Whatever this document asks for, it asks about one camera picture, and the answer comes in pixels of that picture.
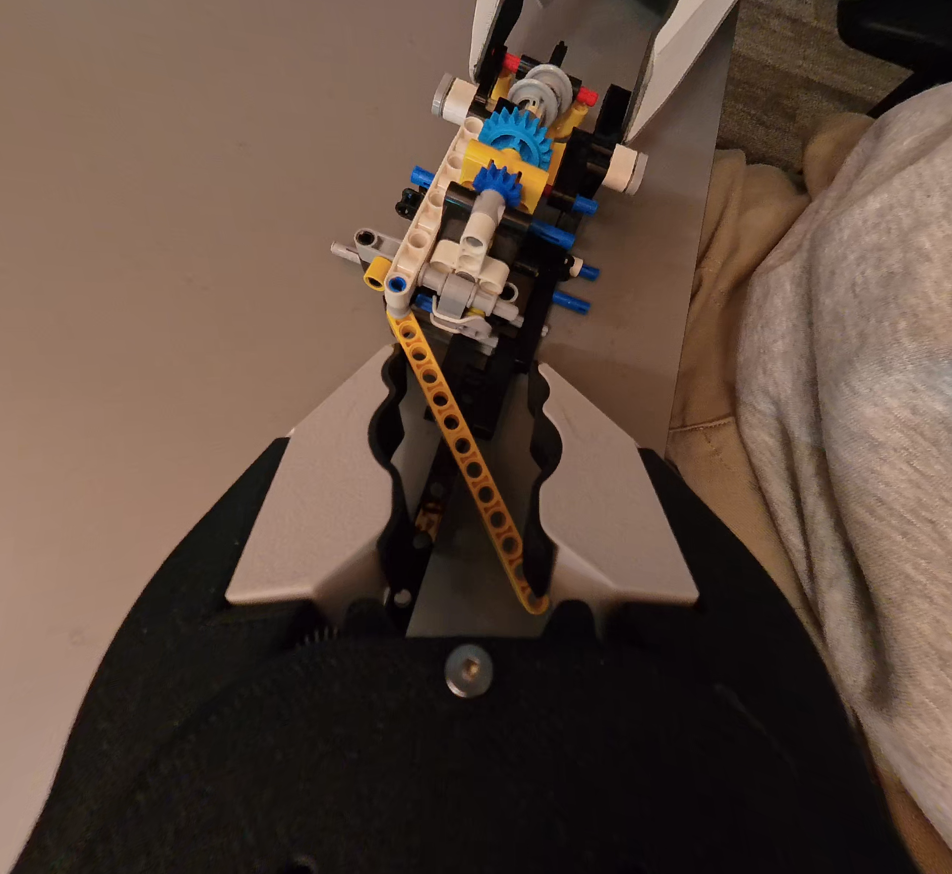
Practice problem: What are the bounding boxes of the multicolour lego vehicle assembly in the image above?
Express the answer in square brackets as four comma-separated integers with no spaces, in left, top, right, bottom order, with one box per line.
[331,41,648,618]

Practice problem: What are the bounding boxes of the person's beige pants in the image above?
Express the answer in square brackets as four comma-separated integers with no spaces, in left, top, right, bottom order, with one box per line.
[665,112,952,874]

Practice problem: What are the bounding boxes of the person's grey sweatshirt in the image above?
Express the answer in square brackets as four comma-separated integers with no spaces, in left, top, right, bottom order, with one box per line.
[736,82,952,793]

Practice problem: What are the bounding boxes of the black chair base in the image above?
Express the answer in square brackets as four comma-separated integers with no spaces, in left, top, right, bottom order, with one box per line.
[836,0,952,118]

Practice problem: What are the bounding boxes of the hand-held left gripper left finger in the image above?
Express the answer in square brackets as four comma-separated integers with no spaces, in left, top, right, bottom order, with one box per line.
[225,343,417,609]

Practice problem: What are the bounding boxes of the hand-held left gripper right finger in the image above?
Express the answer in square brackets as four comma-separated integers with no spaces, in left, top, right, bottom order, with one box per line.
[521,362,700,607]

